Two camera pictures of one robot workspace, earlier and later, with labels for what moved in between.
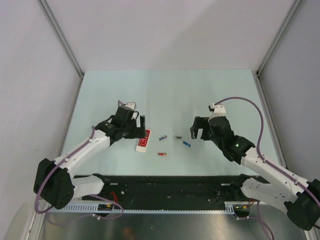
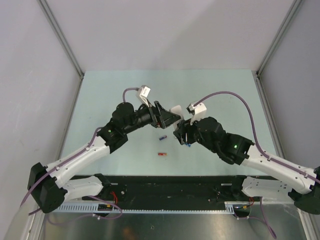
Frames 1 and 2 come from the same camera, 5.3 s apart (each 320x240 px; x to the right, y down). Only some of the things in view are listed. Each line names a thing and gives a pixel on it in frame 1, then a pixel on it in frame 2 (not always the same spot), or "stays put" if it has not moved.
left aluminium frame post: x=65 y=42 stays put
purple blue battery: x=162 y=138 stays put
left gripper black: x=138 y=132 to x=160 y=117
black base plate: x=174 y=191 stays put
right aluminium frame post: x=257 y=74 stays put
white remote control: x=143 y=142 to x=177 y=110
